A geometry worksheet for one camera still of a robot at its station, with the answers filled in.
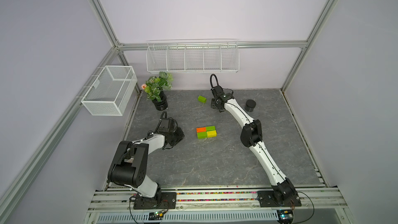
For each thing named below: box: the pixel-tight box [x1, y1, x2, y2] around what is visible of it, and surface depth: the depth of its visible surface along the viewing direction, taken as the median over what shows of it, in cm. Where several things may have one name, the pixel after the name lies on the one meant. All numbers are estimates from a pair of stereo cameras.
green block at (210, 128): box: [205, 125, 216, 132], surface depth 98 cm
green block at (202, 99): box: [197, 95, 207, 104], surface depth 116 cm
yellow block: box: [206, 130, 218, 138], surface depth 96 cm
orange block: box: [196, 127, 207, 133], surface depth 99 cm
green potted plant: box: [140, 71, 174, 111], surface depth 92 cm
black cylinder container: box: [244, 99, 257, 112], surface depth 110 cm
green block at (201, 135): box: [196, 131, 207, 139], surface depth 96 cm
